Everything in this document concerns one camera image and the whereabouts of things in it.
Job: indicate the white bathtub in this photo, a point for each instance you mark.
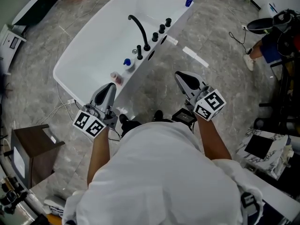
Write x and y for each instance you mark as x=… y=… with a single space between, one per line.
x=100 y=48

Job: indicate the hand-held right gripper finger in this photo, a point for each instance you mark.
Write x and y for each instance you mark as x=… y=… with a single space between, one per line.
x=185 y=85
x=195 y=81

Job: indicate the pink white plastic bottle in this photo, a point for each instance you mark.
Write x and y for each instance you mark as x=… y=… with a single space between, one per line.
x=117 y=78

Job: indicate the person's right forearm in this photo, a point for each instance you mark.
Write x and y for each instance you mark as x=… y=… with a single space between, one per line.
x=211 y=139

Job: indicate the white bottle with blue cap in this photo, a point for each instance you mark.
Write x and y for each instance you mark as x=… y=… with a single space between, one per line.
x=128 y=64

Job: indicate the white power strip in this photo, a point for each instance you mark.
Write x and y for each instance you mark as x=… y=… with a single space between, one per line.
x=244 y=27
x=70 y=101

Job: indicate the person's right black shoe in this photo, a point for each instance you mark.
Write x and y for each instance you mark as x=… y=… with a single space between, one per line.
x=158 y=115

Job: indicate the person's white shirt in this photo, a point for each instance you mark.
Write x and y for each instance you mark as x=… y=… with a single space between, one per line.
x=159 y=177

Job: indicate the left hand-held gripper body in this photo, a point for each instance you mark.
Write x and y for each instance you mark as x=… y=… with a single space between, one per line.
x=90 y=125

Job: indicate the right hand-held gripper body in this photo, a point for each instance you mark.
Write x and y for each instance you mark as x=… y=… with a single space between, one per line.
x=209 y=104

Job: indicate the person's black trousers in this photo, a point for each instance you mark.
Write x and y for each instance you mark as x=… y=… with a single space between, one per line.
x=131 y=126

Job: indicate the person's black shoe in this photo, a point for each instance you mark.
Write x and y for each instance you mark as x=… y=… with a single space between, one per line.
x=123 y=119
x=158 y=115

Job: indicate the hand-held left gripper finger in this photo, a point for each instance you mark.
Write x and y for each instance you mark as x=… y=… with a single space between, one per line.
x=110 y=94
x=98 y=96

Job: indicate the person's left forearm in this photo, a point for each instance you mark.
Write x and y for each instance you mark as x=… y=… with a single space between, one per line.
x=98 y=158

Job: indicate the grey striped waist bag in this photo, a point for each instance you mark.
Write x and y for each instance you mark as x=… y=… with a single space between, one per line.
x=249 y=201

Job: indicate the black waist-mounted box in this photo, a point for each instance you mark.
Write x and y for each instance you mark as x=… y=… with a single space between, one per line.
x=184 y=117

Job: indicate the person's left black shoe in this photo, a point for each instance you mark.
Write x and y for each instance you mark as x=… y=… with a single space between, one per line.
x=123 y=119

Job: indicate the white cabinet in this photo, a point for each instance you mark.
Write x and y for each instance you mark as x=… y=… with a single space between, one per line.
x=11 y=46

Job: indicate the black curved bathtub faucet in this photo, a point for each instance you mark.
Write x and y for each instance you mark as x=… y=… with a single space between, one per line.
x=141 y=30

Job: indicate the dark wooden cabinet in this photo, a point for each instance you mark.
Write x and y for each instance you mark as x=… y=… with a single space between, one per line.
x=35 y=149

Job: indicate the marble-patterned cabinet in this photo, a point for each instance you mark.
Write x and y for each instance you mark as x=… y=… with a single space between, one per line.
x=279 y=149

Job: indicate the black bag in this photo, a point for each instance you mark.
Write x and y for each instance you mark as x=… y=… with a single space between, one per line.
x=260 y=24

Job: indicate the black hand shower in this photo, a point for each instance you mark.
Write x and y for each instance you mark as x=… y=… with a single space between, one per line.
x=139 y=53

